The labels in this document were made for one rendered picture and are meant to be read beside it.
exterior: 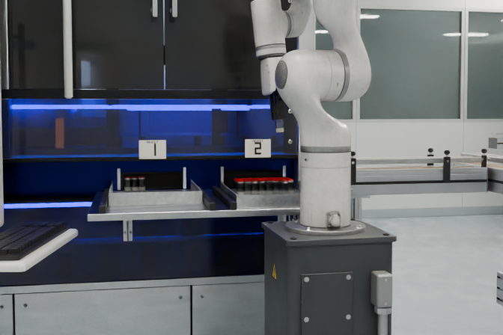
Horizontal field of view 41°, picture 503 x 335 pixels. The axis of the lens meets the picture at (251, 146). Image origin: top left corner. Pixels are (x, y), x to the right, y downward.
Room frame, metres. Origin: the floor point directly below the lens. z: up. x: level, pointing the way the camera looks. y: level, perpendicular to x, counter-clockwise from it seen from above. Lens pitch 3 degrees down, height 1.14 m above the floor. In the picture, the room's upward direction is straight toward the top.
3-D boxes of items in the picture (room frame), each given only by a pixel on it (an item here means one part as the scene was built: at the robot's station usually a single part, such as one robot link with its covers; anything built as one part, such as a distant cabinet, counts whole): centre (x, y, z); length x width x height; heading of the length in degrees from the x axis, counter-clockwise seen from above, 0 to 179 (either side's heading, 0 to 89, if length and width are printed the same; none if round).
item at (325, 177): (1.59, -0.18, 0.95); 0.19 x 0.19 x 0.18
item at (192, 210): (1.99, 0.12, 0.87); 0.70 x 0.48 x 0.02; 100
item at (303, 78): (1.57, -0.15, 1.16); 0.19 x 0.12 x 0.24; 114
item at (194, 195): (2.03, 0.30, 0.90); 0.34 x 0.26 x 0.04; 10
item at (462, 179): (2.44, -0.52, 0.92); 0.69 x 0.16 x 0.16; 100
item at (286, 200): (1.98, -0.06, 0.90); 0.34 x 0.26 x 0.04; 10
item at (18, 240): (1.69, 0.59, 0.82); 0.40 x 0.14 x 0.02; 179
